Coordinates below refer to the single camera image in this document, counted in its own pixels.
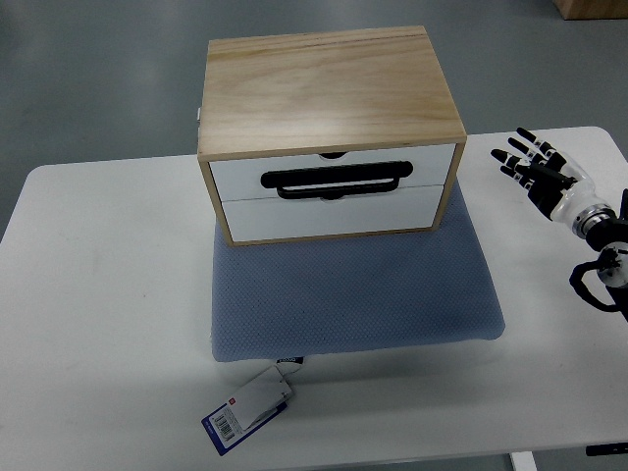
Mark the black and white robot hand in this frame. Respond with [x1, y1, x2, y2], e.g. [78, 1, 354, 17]
[491, 128, 607, 231]

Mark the black drawer handle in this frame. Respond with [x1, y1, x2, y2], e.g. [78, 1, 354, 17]
[260, 161, 413, 200]

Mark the white drawer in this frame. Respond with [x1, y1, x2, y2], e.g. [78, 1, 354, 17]
[223, 185, 443, 242]
[210, 143, 455, 201]

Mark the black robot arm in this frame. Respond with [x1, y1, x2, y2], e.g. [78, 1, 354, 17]
[569, 189, 627, 319]

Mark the wooden drawer cabinet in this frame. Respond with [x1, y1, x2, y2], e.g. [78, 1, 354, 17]
[197, 26, 467, 246]

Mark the wooden box corner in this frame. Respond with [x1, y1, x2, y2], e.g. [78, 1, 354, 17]
[552, 0, 627, 21]

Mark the black object at table edge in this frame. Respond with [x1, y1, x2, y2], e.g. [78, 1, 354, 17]
[586, 443, 628, 457]

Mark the white table leg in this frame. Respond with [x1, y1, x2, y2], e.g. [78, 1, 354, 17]
[509, 451, 538, 471]

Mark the blue grey cushion mat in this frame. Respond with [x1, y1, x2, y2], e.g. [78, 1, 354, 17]
[211, 188, 505, 362]

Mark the white and blue product tag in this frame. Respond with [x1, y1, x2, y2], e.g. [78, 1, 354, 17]
[201, 366, 293, 456]

